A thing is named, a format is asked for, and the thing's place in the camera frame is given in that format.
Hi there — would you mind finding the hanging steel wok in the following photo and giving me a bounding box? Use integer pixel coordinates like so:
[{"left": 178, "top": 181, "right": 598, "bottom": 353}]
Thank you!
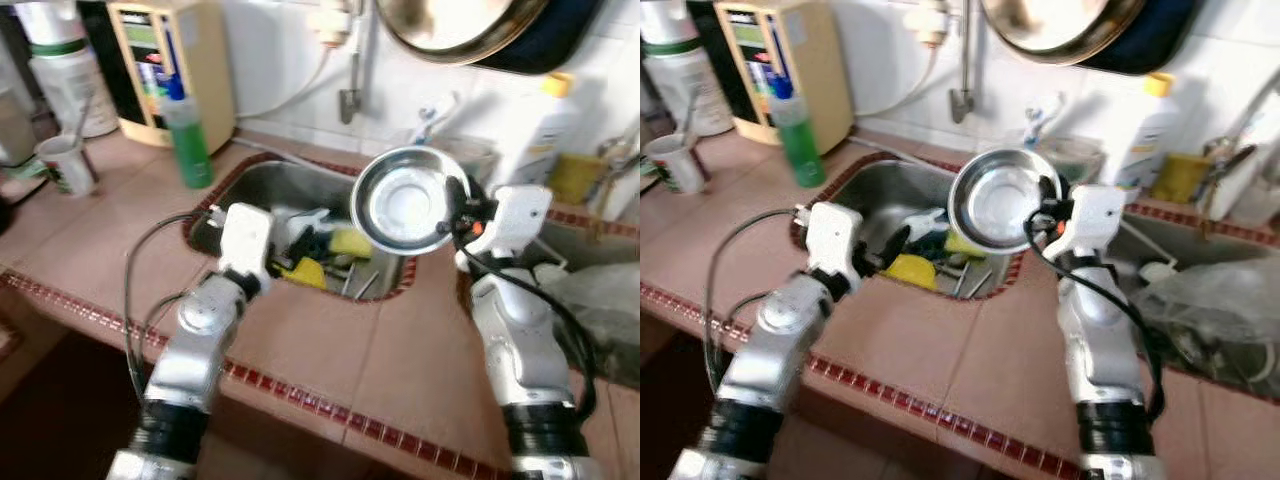
[
  {"left": 980, "top": 0, "right": 1151, "bottom": 66},
  {"left": 375, "top": 0, "right": 551, "bottom": 66}
]

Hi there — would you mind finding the dark yellow sponge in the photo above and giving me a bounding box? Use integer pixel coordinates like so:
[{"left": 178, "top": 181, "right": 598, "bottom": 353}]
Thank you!
[
  {"left": 548, "top": 152, "right": 609, "bottom": 206},
  {"left": 1150, "top": 152, "right": 1213, "bottom": 206}
]

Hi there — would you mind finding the grey canister white lid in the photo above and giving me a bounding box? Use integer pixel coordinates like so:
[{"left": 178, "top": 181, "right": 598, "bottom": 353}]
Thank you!
[{"left": 0, "top": 85, "right": 39, "bottom": 166}]

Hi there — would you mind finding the steel bowl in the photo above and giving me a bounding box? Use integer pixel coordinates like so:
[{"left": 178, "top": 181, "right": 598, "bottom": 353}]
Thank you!
[
  {"left": 947, "top": 147, "right": 1061, "bottom": 256},
  {"left": 350, "top": 147, "right": 469, "bottom": 256}
]

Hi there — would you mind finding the white bottle yellow cap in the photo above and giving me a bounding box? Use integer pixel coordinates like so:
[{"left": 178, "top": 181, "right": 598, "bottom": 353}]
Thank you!
[
  {"left": 1112, "top": 72, "right": 1181, "bottom": 191},
  {"left": 515, "top": 72, "right": 581, "bottom": 191}
]

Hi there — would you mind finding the chrome sink faucet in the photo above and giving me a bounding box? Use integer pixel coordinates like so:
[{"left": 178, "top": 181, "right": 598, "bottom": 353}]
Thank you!
[
  {"left": 1205, "top": 95, "right": 1280, "bottom": 216},
  {"left": 595, "top": 130, "right": 641, "bottom": 216}
]

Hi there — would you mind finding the thin dark stirrer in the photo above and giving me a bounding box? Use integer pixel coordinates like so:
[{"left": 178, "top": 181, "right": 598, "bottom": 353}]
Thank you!
[
  {"left": 70, "top": 90, "right": 101, "bottom": 146},
  {"left": 682, "top": 90, "right": 707, "bottom": 141}
]

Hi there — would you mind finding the white filter tube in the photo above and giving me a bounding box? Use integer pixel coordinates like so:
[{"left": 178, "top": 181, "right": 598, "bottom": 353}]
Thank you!
[
  {"left": 850, "top": 45, "right": 953, "bottom": 121},
  {"left": 235, "top": 45, "right": 338, "bottom": 121}
]

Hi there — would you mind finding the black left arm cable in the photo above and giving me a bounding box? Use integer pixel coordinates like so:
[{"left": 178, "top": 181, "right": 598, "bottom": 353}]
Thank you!
[
  {"left": 703, "top": 208, "right": 813, "bottom": 391},
  {"left": 123, "top": 210, "right": 226, "bottom": 376}
]

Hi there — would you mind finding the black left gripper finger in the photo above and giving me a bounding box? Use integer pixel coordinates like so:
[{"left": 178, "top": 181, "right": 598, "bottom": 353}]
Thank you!
[
  {"left": 876, "top": 225, "right": 914, "bottom": 273},
  {"left": 286, "top": 225, "right": 321, "bottom": 269}
]

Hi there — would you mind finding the grey wall tap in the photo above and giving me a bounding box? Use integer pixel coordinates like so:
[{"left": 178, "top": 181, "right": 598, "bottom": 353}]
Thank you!
[
  {"left": 950, "top": 0, "right": 986, "bottom": 126},
  {"left": 338, "top": 0, "right": 376, "bottom": 126}
]

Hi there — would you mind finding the steel sink basin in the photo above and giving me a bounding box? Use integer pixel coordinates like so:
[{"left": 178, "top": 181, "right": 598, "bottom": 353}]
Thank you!
[
  {"left": 530, "top": 215, "right": 641, "bottom": 386},
  {"left": 790, "top": 155, "right": 1026, "bottom": 301},
  {"left": 1120, "top": 215, "right": 1280, "bottom": 401},
  {"left": 185, "top": 155, "right": 421, "bottom": 301}
]

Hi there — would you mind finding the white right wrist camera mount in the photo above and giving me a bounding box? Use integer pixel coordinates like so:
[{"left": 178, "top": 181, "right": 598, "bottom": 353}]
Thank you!
[
  {"left": 455, "top": 185, "right": 553, "bottom": 273},
  {"left": 1062, "top": 183, "right": 1129, "bottom": 263}
]

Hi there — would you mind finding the bright yellow sponge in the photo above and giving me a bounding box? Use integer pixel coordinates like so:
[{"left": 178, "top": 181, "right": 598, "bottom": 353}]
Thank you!
[
  {"left": 328, "top": 228, "right": 373, "bottom": 259},
  {"left": 940, "top": 232, "right": 986, "bottom": 261}
]

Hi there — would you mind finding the yellow plastic bowl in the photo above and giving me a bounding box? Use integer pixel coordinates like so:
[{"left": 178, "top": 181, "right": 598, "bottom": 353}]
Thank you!
[
  {"left": 885, "top": 253, "right": 939, "bottom": 293},
  {"left": 280, "top": 257, "right": 329, "bottom": 291}
]

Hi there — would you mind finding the clear plastic bag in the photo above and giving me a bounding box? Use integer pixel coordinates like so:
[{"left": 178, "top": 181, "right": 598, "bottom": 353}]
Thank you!
[
  {"left": 1140, "top": 258, "right": 1280, "bottom": 376},
  {"left": 545, "top": 260, "right": 641, "bottom": 351}
]

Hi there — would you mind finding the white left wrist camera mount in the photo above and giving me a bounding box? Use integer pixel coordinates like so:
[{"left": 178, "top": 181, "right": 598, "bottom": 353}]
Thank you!
[
  {"left": 805, "top": 200, "right": 863, "bottom": 296},
  {"left": 218, "top": 203, "right": 276, "bottom": 296}
]

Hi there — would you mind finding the blue white toothbrush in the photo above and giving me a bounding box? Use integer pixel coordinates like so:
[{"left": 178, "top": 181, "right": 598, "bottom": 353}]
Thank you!
[
  {"left": 1020, "top": 92, "right": 1069, "bottom": 146},
  {"left": 415, "top": 92, "right": 463, "bottom": 146}
]

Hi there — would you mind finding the white mug green print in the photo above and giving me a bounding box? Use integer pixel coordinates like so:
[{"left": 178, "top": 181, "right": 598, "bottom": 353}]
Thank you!
[
  {"left": 645, "top": 133, "right": 713, "bottom": 196},
  {"left": 35, "top": 135, "right": 101, "bottom": 198}
]

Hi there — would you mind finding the beige water filter unit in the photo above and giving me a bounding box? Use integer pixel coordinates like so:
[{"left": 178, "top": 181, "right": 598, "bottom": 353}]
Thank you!
[
  {"left": 690, "top": 0, "right": 856, "bottom": 151},
  {"left": 80, "top": 0, "right": 236, "bottom": 151}
]

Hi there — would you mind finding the large white plastic jar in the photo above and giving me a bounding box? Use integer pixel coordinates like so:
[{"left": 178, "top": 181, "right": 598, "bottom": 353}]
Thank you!
[
  {"left": 15, "top": 0, "right": 119, "bottom": 141},
  {"left": 640, "top": 0, "right": 736, "bottom": 136}
]

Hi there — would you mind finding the blue rabbit cup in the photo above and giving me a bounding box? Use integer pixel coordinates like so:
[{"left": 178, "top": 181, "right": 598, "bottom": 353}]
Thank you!
[
  {"left": 905, "top": 207, "right": 951, "bottom": 241},
  {"left": 285, "top": 207, "right": 336, "bottom": 236}
]

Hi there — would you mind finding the green dish soap bottle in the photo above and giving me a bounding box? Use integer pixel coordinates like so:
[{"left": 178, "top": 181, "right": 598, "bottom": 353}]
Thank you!
[
  {"left": 768, "top": 75, "right": 829, "bottom": 191},
  {"left": 158, "top": 75, "right": 216, "bottom": 191}
]

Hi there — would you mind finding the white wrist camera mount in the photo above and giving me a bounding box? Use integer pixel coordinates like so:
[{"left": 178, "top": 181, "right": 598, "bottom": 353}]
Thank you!
[
  {"left": 1062, "top": 183, "right": 1129, "bottom": 263},
  {"left": 218, "top": 203, "right": 276, "bottom": 296},
  {"left": 455, "top": 185, "right": 553, "bottom": 273},
  {"left": 805, "top": 200, "right": 863, "bottom": 296}
]

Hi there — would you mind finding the clear plastic container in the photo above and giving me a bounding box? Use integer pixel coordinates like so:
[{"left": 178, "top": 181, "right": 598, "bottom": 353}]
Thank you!
[
  {"left": 440, "top": 135, "right": 501, "bottom": 186},
  {"left": 1040, "top": 135, "right": 1106, "bottom": 186}
]

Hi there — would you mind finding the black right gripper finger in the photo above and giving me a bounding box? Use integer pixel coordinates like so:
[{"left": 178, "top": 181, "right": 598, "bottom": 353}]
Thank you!
[
  {"left": 443, "top": 175, "right": 470, "bottom": 233},
  {"left": 1036, "top": 175, "right": 1062, "bottom": 233}
]

